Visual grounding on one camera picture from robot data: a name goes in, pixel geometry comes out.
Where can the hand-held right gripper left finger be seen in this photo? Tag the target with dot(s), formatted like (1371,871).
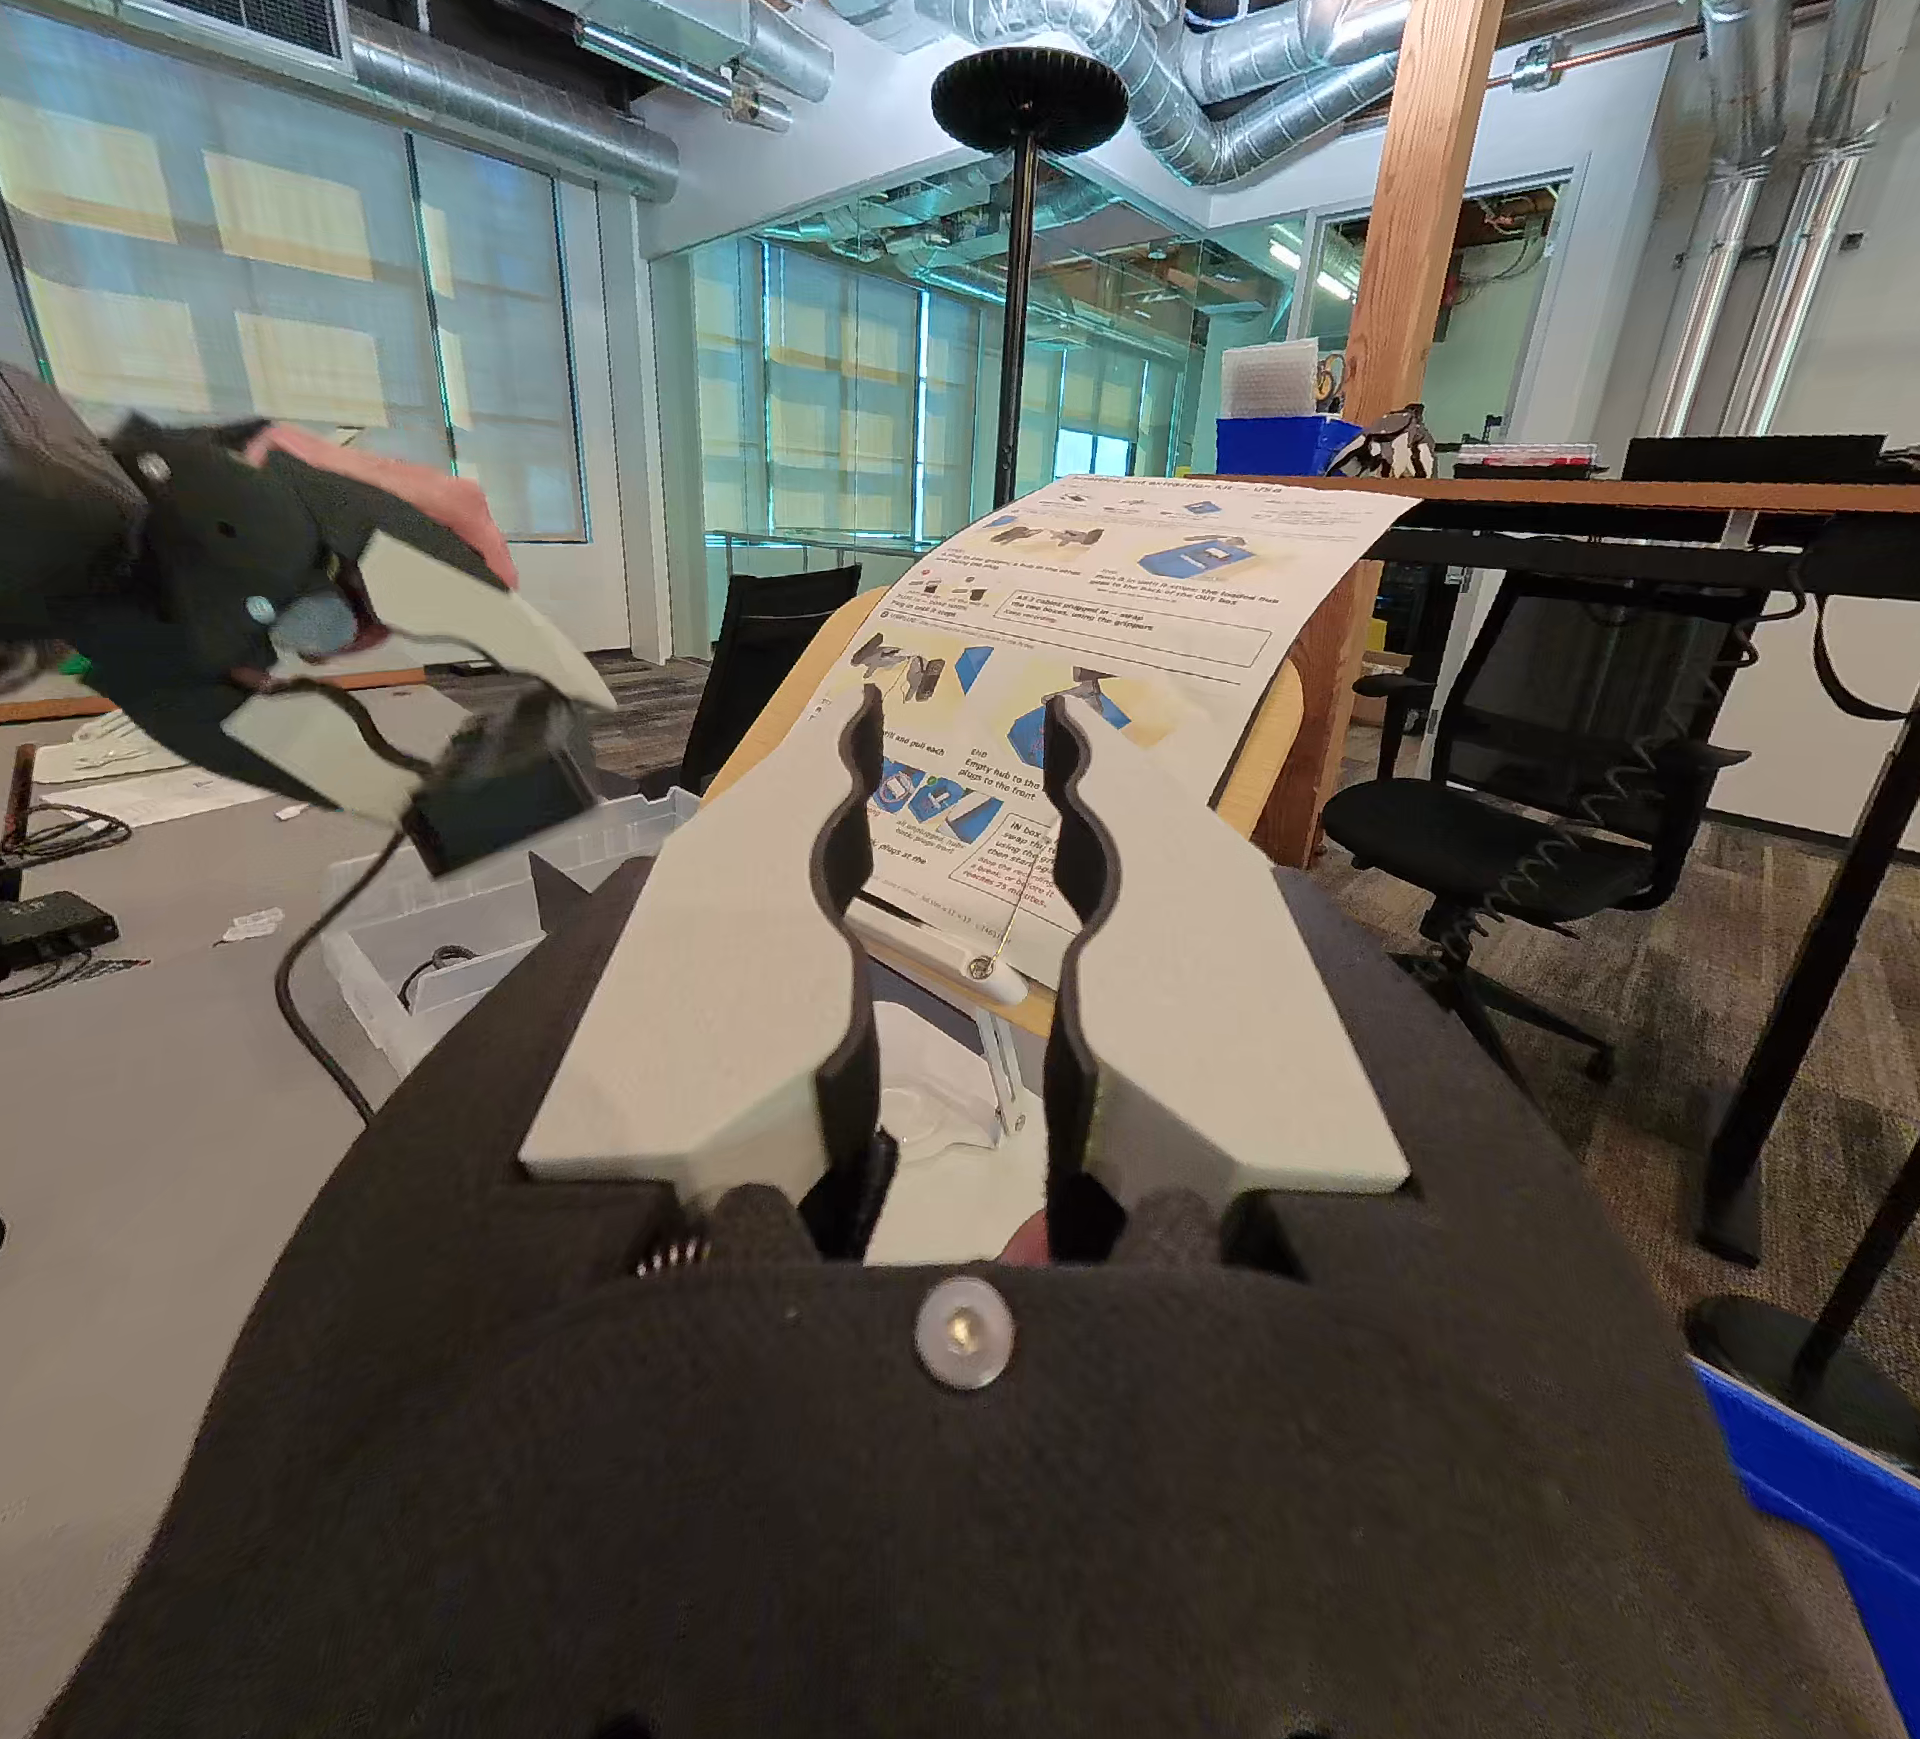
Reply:
(690,1022)

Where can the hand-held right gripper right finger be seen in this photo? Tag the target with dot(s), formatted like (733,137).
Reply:
(1227,1032)

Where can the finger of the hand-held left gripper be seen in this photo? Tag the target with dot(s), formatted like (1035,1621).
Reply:
(468,611)
(319,749)

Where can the clear plastic bin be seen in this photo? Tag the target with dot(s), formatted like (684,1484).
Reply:
(375,914)

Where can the black multi-port usb hub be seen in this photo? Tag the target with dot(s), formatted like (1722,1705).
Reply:
(502,798)

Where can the paper sheet blue print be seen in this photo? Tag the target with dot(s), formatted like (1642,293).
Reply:
(151,798)

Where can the white board ledge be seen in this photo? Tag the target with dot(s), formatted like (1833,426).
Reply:
(930,941)

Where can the flat black box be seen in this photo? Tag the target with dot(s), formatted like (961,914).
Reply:
(54,930)

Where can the instruction sheet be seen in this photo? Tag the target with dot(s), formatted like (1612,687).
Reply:
(1125,602)

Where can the black armrest office chair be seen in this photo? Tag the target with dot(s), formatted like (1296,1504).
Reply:
(1589,692)

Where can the blue plastic bin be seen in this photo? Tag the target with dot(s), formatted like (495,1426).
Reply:
(1830,1499)
(1285,445)

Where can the black and white bag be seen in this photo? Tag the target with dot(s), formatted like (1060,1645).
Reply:
(1388,439)

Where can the red tray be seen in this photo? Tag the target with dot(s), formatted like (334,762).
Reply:
(1527,460)

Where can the white translucent box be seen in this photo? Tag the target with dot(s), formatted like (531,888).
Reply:
(1269,382)

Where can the black round stand base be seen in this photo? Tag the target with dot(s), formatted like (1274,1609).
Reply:
(1797,1382)

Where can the black floor lamp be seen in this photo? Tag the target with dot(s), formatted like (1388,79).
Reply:
(1030,101)

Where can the black monitor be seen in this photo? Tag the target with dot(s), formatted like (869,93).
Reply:
(1754,463)

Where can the wooden post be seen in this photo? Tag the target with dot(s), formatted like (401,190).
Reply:
(1423,193)

